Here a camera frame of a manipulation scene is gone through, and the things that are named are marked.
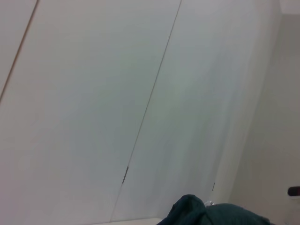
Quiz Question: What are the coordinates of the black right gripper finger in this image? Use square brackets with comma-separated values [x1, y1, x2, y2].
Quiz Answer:
[287, 186, 300, 197]

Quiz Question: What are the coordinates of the dark teal fabric bag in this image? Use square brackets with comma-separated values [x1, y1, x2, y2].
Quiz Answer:
[156, 194, 270, 225]

